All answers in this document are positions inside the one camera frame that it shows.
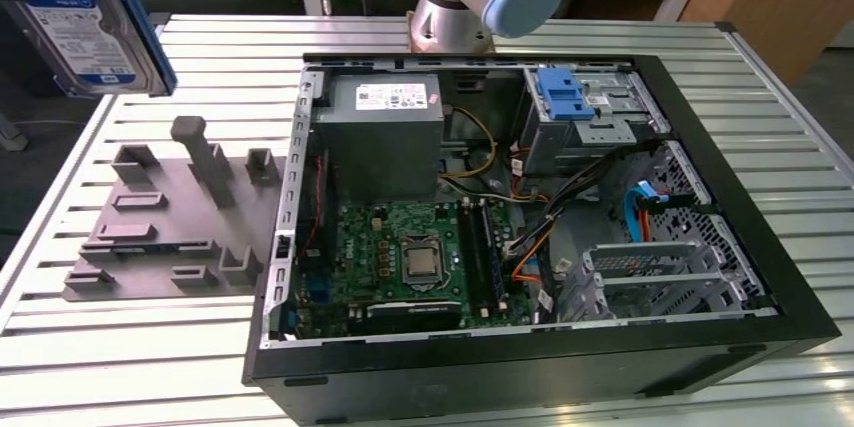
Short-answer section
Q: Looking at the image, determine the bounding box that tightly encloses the hard disk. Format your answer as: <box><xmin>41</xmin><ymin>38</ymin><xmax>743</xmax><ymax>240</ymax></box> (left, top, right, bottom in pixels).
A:
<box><xmin>0</xmin><ymin>0</ymin><xmax>180</xmax><ymax>98</ymax></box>

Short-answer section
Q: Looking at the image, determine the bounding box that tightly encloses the metal disk bay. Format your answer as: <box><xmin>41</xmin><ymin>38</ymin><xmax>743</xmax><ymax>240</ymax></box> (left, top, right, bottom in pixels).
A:
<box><xmin>559</xmin><ymin>239</ymin><xmax>766</xmax><ymax>322</ymax></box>

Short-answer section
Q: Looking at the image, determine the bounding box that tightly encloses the grey power supply unit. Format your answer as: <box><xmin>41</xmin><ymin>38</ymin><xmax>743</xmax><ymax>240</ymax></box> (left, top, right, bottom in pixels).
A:
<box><xmin>312</xmin><ymin>71</ymin><xmax>447</xmax><ymax>203</ymax></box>

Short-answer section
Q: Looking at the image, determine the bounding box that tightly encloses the green motherboard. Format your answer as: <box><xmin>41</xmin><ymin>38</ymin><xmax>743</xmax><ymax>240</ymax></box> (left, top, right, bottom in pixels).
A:
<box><xmin>292</xmin><ymin>199</ymin><xmax>555</xmax><ymax>336</ymax></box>

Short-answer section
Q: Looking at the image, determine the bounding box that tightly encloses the silver CPU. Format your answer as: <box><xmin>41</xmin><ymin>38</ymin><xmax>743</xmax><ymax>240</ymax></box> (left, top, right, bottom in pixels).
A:
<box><xmin>402</xmin><ymin>245</ymin><xmax>443</xmax><ymax>277</ymax></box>

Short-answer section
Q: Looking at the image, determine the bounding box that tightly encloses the black RAM slot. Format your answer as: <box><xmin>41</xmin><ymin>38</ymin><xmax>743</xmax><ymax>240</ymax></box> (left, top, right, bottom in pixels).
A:
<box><xmin>464</xmin><ymin>199</ymin><xmax>487</xmax><ymax>312</ymax></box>
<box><xmin>480</xmin><ymin>199</ymin><xmax>507</xmax><ymax>311</ymax></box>

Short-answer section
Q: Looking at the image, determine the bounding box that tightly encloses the CPU socket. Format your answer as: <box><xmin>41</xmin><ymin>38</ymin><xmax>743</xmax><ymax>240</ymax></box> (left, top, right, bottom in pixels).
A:
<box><xmin>396</xmin><ymin>234</ymin><xmax>450</xmax><ymax>293</ymax></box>

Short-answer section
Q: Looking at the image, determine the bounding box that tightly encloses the black graphics card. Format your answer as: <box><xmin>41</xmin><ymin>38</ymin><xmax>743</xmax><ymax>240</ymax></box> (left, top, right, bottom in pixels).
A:
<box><xmin>363</xmin><ymin>299</ymin><xmax>463</xmax><ymax>334</ymax></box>

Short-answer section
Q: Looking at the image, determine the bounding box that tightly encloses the blue plastic drive latch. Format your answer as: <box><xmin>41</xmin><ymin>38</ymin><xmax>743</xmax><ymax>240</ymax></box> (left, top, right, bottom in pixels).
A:
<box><xmin>535</xmin><ymin>68</ymin><xmax>594</xmax><ymax>122</ymax></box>

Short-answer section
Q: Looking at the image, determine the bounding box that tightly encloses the metal optical drive cage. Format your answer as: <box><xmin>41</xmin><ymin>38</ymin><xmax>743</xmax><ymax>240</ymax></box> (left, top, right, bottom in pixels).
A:
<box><xmin>518</xmin><ymin>65</ymin><xmax>674</xmax><ymax>179</ymax></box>

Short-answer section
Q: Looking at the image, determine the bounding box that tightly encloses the grey parts rack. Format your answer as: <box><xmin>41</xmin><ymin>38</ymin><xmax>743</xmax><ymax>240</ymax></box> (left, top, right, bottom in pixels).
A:
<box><xmin>60</xmin><ymin>115</ymin><xmax>290</xmax><ymax>304</ymax></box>

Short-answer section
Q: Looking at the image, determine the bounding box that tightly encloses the black open PC case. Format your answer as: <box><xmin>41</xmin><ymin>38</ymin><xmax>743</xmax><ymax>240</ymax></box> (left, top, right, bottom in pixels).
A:
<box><xmin>240</xmin><ymin>51</ymin><xmax>843</xmax><ymax>423</ymax></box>

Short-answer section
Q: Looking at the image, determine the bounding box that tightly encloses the grey chair leg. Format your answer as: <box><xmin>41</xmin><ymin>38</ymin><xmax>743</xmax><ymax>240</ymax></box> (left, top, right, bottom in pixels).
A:
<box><xmin>0</xmin><ymin>111</ymin><xmax>29</xmax><ymax>152</ymax></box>

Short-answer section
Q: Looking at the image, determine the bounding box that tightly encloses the wooden cabinet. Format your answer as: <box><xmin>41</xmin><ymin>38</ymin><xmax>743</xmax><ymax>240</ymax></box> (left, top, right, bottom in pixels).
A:
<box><xmin>679</xmin><ymin>0</ymin><xmax>854</xmax><ymax>88</ymax></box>

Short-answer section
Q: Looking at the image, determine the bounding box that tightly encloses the grey white wire bundle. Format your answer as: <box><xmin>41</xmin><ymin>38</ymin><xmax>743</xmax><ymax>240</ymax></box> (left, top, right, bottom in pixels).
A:
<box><xmin>436</xmin><ymin>185</ymin><xmax>555</xmax><ymax>206</ymax></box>

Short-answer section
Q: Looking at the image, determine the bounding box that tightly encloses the yellow wire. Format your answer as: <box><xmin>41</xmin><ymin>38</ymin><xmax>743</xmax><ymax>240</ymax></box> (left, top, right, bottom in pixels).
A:
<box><xmin>439</xmin><ymin>105</ymin><xmax>499</xmax><ymax>179</ymax></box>

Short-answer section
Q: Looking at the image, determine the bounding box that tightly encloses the black wire bundle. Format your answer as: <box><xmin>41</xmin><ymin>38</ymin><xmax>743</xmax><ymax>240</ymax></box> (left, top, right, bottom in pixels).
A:
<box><xmin>506</xmin><ymin>139</ymin><xmax>669</xmax><ymax>261</ymax></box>

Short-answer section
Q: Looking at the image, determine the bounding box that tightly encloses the orange wire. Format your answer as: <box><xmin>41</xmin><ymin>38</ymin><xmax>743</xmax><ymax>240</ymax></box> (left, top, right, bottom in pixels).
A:
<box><xmin>511</xmin><ymin>251</ymin><xmax>543</xmax><ymax>283</ymax></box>

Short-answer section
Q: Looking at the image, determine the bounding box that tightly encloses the blue flat wire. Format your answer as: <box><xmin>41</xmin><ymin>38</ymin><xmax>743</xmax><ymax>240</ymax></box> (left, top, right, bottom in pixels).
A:
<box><xmin>626</xmin><ymin>180</ymin><xmax>671</xmax><ymax>248</ymax></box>

